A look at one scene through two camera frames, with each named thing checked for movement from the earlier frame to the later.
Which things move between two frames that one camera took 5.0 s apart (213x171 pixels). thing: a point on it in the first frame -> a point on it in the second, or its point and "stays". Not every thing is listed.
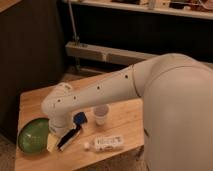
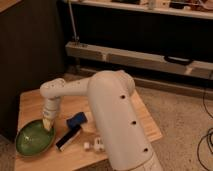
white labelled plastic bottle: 102,143 stays
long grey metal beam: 106,53 stays
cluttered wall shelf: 190,8 stays
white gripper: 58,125 -> 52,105
